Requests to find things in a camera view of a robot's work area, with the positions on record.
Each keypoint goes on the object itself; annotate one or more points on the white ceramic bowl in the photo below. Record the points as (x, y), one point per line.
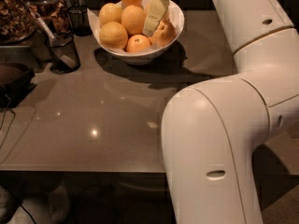
(176, 17)

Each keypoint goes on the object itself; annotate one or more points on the white shoe left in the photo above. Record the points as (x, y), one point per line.
(8, 204)

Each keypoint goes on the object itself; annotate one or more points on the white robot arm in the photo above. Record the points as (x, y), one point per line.
(210, 129)

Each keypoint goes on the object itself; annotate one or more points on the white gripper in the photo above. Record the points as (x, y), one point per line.
(154, 14)

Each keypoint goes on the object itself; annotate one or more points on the white shoe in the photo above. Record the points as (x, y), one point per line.
(8, 204)
(59, 204)

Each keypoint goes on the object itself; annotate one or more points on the glass jar of nuts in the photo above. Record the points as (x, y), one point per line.
(16, 22)

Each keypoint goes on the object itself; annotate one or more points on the white shoe right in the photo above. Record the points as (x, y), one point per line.
(59, 204)

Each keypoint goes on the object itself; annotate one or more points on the black appliance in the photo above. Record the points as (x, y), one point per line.
(15, 83)

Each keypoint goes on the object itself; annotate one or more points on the black mesh cup front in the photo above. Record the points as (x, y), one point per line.
(63, 53)

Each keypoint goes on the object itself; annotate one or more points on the black mesh cup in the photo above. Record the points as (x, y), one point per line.
(63, 53)
(79, 20)

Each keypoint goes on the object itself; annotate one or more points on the glass jar of granola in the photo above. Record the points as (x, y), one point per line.
(52, 10)

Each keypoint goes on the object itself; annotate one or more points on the small front orange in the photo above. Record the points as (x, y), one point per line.
(137, 43)

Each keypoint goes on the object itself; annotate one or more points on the black mesh cup back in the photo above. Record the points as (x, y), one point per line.
(79, 20)

